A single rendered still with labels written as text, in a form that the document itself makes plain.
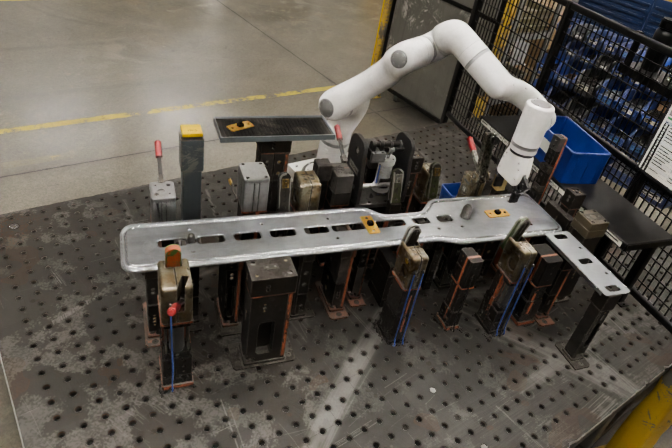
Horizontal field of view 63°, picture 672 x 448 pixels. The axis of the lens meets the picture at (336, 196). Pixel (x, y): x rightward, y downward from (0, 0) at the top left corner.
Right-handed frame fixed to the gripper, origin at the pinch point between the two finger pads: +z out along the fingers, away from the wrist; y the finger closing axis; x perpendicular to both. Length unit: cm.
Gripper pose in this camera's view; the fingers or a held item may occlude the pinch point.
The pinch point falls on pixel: (505, 191)
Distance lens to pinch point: 187.3
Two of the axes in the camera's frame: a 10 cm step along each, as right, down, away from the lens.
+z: -1.6, 8.1, 5.6
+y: 3.2, 5.8, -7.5
